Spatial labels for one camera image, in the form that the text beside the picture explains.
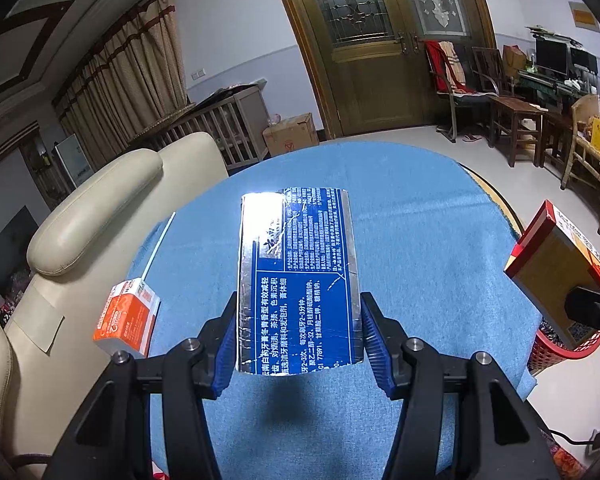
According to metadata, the brown cardboard box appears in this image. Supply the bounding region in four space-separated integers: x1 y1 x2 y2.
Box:
263 113 320 157

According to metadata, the red mesh trash basket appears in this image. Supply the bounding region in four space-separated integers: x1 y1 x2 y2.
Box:
527 320 600 376

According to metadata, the black monitor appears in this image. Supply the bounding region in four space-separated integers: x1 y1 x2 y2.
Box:
535 38 569 80

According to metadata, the orange white carton box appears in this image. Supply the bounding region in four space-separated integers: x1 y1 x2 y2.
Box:
93 278 161 359

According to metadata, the blue table cloth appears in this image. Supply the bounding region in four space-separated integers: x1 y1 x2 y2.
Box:
126 140 544 480

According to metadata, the blue silver carton box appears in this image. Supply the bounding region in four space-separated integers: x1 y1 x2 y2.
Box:
236 188 364 376

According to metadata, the red orange gift box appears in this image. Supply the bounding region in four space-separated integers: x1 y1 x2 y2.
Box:
504 200 600 351

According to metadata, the wooden baby crib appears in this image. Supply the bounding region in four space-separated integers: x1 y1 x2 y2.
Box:
129 84 270 171

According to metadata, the white thin stick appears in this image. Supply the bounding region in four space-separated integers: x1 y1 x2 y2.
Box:
140 211 178 281

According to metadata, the wooden double door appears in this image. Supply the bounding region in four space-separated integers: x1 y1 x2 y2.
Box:
282 0 495 140

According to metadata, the dark wooden stool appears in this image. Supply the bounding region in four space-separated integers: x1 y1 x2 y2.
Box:
488 96 547 167

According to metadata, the beige striped curtain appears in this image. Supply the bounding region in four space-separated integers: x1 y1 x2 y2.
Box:
52 0 188 169

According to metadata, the chair with red cloth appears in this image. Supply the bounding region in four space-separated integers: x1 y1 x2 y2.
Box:
422 39 500 142

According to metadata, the bamboo chair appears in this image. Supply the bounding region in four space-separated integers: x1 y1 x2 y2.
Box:
560 94 600 235

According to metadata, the cream leather sofa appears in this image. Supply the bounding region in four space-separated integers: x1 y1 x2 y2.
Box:
0 132 227 479

